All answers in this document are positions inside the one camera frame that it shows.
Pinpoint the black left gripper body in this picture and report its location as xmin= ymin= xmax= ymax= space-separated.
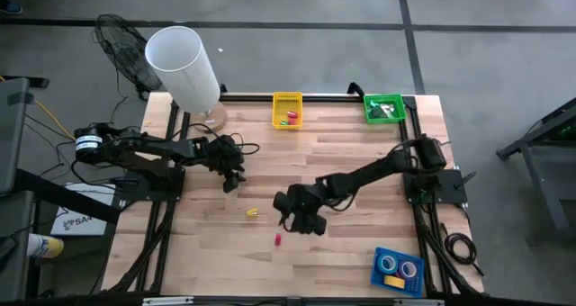
xmin=204 ymin=134 xmax=247 ymax=172

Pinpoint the black metal stand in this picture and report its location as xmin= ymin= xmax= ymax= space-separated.
xmin=496 ymin=97 xmax=576 ymax=244

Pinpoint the silver aluminium bracket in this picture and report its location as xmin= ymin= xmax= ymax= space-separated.
xmin=142 ymin=296 xmax=194 ymax=306
xmin=394 ymin=298 xmax=446 ymax=306

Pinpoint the coiled black cable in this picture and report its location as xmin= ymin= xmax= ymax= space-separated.
xmin=440 ymin=222 xmax=486 ymax=278

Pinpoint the yellow white can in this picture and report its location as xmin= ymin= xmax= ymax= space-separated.
xmin=25 ymin=232 xmax=65 ymax=260

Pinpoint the black floor fan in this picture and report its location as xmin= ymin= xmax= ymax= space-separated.
xmin=93 ymin=13 xmax=164 ymax=101

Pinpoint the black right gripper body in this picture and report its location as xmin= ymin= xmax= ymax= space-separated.
xmin=287 ymin=183 xmax=328 ymax=236

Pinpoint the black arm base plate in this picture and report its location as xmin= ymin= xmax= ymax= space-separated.
xmin=117 ymin=166 xmax=186 ymax=203
xmin=402 ymin=168 xmax=469 ymax=204

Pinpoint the grey side desk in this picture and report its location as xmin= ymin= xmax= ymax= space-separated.
xmin=0 ymin=77 xmax=36 ymax=301

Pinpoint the green plastic basket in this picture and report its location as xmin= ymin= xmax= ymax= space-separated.
xmin=363 ymin=94 xmax=408 ymax=125

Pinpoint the yellow tape roll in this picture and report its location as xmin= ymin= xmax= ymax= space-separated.
xmin=382 ymin=274 xmax=406 ymax=290

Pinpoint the white printed box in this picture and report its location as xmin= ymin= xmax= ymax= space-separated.
xmin=49 ymin=183 xmax=117 ymax=238

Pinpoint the yellow cable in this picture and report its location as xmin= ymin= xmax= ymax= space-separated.
xmin=0 ymin=74 xmax=77 ymax=141

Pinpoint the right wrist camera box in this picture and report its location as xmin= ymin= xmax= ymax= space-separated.
xmin=273 ymin=190 xmax=290 ymax=212

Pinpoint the light blue tape roll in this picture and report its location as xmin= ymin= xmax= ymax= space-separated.
xmin=376 ymin=253 xmax=399 ymax=275

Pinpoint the blue plastic basket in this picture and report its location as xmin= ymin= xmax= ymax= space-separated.
xmin=370 ymin=246 xmax=426 ymax=299

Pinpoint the white shade table lamp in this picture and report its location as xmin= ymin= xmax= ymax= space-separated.
xmin=143 ymin=25 xmax=230 ymax=135

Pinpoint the yellow plastic basket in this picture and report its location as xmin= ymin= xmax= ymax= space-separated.
xmin=272 ymin=92 xmax=304 ymax=131

